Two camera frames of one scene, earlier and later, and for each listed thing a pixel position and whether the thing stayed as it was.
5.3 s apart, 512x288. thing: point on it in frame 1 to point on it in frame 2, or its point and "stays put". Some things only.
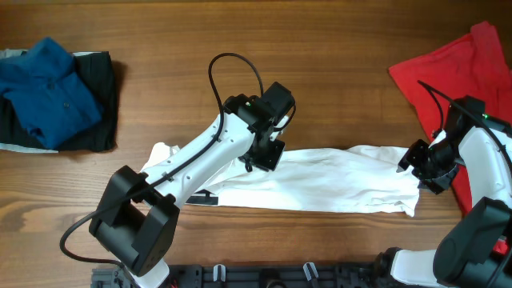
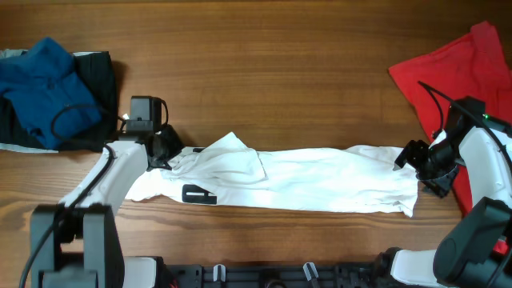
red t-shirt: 474,66 stays put
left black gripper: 266,156 to 167,150
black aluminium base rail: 260,276 stays put
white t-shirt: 359,178 stays put
